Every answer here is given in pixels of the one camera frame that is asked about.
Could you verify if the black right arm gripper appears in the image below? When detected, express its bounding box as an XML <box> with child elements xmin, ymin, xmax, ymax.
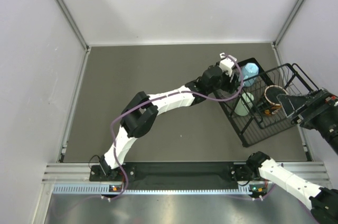
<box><xmin>276</xmin><ymin>86</ymin><xmax>338</xmax><ymax>155</ymax></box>

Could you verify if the light blue ceramic mug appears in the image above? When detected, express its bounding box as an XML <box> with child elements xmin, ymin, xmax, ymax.
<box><xmin>241</xmin><ymin>63</ymin><xmax>259</xmax><ymax>87</ymax></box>

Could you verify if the mint green cup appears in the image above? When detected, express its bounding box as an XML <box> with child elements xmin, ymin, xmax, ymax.
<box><xmin>234</xmin><ymin>92</ymin><xmax>255</xmax><ymax>116</ymax></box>

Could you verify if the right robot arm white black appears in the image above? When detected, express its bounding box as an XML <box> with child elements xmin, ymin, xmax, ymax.
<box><xmin>246</xmin><ymin>88</ymin><xmax>337</xmax><ymax>223</ymax></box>

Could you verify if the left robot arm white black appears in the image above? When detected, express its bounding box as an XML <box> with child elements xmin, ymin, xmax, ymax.
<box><xmin>99</xmin><ymin>64</ymin><xmax>243</xmax><ymax>180</ymax></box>

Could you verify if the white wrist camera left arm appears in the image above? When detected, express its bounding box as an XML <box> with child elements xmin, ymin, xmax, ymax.
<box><xmin>219</xmin><ymin>52</ymin><xmax>237</xmax><ymax>76</ymax></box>

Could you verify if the black wire dish rack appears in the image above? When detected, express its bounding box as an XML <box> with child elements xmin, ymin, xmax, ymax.
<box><xmin>220</xmin><ymin>58</ymin><xmax>318</xmax><ymax>147</ymax></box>

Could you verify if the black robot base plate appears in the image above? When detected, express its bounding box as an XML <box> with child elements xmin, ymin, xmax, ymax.
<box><xmin>89</xmin><ymin>161</ymin><xmax>278</xmax><ymax>190</ymax></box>

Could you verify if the grey slotted cable duct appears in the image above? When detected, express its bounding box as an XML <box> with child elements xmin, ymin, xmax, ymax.
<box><xmin>52</xmin><ymin>183</ymin><xmax>267</xmax><ymax>195</ymax></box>

